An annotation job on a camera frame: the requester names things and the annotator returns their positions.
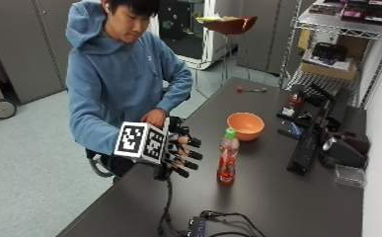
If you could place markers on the small black orange device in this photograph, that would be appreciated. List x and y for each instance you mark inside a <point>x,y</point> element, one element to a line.
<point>293,106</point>

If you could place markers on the black electronics box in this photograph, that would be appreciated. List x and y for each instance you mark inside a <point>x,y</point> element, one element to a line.
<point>207,227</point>

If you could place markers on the orange bowl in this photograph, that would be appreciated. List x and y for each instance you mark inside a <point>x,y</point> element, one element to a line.
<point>245,125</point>

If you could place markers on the red drink bottle green cap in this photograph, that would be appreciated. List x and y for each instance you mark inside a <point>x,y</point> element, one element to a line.
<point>227,158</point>

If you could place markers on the grey cabinet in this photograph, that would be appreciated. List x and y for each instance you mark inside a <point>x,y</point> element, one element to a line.
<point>24,46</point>
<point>265,36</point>

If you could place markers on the dark boxes with pink print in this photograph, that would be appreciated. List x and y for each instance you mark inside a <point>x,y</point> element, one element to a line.
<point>357,10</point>

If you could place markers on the small black blue device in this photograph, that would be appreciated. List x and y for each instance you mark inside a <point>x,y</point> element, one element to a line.
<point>291,129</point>

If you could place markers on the cardboard box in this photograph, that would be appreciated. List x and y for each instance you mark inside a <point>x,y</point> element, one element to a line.
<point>327,69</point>

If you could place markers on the clear plastic box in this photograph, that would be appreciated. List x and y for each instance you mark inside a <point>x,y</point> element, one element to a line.
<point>350,176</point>

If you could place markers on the black pouch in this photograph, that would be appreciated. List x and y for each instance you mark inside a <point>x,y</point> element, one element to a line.
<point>329,51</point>

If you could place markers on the white glass-door cabinet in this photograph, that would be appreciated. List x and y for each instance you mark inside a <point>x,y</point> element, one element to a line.
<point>185,33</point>

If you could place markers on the red-tipped small tool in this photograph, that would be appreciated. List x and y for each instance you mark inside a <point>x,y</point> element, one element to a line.
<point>251,89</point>

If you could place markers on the black rounded camera device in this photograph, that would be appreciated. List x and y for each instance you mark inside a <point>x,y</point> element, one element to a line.
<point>343,152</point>

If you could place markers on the the person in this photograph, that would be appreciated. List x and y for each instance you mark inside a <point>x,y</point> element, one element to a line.
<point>112,85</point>

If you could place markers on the brown bar stool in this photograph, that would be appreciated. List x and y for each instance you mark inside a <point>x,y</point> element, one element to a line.
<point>230,25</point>

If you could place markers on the yellow item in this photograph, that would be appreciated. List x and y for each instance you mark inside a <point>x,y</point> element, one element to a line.
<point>210,18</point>

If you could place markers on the long black bar device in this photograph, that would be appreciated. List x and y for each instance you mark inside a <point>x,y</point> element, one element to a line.
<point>306,148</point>

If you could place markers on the black office chair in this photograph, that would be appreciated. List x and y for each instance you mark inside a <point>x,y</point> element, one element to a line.
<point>98,163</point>

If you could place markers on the white marker cube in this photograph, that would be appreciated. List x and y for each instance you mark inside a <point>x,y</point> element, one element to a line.
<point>140,141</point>

